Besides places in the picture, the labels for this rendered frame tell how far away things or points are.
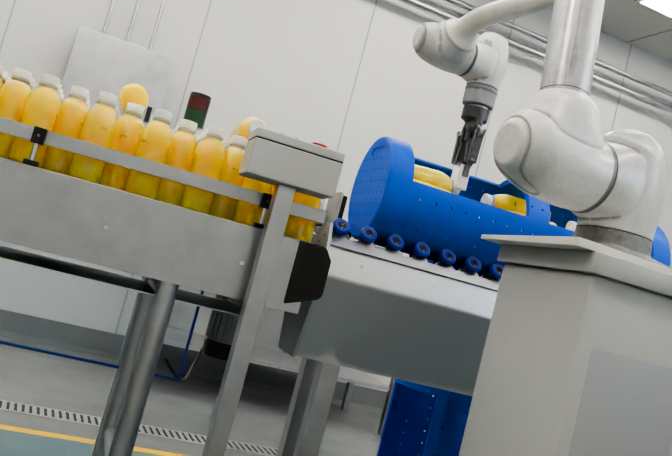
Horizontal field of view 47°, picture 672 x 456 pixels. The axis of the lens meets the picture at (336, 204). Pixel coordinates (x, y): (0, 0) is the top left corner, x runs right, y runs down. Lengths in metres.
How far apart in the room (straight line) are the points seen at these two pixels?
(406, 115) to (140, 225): 4.28
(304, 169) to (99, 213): 0.44
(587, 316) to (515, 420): 0.26
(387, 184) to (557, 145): 0.55
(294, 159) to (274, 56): 3.89
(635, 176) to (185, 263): 0.95
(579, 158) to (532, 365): 0.41
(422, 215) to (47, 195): 0.89
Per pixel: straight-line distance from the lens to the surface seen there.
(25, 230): 1.71
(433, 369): 2.06
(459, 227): 2.00
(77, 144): 1.73
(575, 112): 1.56
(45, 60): 5.28
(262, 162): 1.63
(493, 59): 2.18
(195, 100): 2.31
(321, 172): 1.66
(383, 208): 1.93
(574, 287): 1.52
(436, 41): 2.08
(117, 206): 1.70
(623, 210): 1.63
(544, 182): 1.52
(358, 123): 5.66
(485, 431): 1.67
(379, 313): 1.94
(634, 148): 1.67
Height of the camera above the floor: 0.82
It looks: 6 degrees up
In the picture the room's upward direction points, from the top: 15 degrees clockwise
